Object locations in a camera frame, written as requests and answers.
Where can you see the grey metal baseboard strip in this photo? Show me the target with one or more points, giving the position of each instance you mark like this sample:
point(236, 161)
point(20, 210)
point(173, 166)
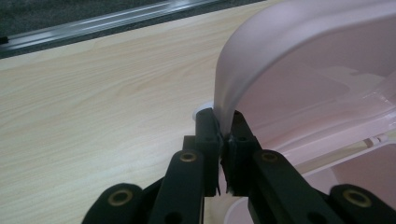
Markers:
point(93, 26)

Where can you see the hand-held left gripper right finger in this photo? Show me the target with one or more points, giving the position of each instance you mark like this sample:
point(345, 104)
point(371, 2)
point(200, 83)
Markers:
point(238, 161)

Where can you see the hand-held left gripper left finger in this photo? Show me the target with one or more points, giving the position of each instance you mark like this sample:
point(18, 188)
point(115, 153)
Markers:
point(210, 146)

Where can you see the pink lidded storage box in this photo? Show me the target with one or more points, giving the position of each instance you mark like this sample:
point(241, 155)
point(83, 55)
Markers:
point(311, 93)

